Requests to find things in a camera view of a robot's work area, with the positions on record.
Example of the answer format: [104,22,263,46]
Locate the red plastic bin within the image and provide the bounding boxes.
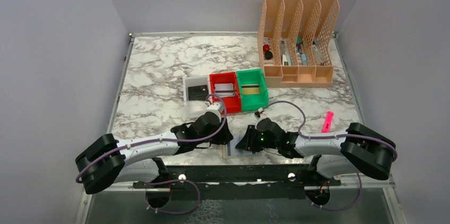
[209,72,242,113]

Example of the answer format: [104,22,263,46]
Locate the green plastic bin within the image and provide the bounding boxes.
[236,68,269,111]

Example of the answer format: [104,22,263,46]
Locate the silver credit card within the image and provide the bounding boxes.
[214,83,235,97]

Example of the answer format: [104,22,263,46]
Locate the white plastic bin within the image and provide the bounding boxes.
[183,75,211,119]

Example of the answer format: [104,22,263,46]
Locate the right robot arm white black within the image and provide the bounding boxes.
[236,118,397,180]

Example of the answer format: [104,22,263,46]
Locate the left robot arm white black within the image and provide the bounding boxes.
[75,111,233,194]

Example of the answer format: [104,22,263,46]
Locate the black credit card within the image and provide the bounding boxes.
[187,84,209,101]

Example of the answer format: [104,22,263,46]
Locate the gold credit card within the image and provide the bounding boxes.
[241,84,260,95]

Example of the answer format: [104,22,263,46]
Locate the pink highlighter marker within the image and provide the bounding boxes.
[322,111,334,133]

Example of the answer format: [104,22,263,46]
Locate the red black item in organizer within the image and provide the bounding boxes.
[263,44,273,60]

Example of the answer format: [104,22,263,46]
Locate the stationery items in organizer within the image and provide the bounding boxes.
[280,37,330,66]

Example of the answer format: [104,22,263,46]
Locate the orange mesh file organizer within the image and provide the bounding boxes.
[257,0,340,88]

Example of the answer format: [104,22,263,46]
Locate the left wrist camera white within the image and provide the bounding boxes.
[205,102,224,119]

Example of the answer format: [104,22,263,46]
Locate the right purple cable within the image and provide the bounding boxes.
[255,100,399,212]

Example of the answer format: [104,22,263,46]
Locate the purple cable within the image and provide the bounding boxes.
[75,94,228,216]
[255,100,399,212]

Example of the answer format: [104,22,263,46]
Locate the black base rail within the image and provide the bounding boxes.
[132,164,341,201]

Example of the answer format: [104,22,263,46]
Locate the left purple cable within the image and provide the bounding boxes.
[75,94,228,216]

